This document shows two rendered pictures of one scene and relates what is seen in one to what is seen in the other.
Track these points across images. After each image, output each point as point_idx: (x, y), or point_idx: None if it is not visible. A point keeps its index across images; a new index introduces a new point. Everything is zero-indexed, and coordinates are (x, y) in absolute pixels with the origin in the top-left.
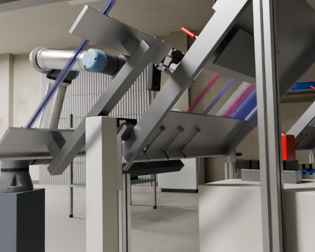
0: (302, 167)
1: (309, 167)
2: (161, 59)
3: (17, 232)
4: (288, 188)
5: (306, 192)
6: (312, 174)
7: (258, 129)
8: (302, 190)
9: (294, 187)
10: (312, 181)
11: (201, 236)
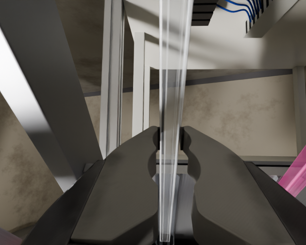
0: (263, 7)
1: (258, 13)
2: None
3: None
4: (146, 7)
5: (128, 21)
6: (256, 7)
7: (102, 59)
8: (137, 17)
9: (157, 8)
10: (216, 8)
11: None
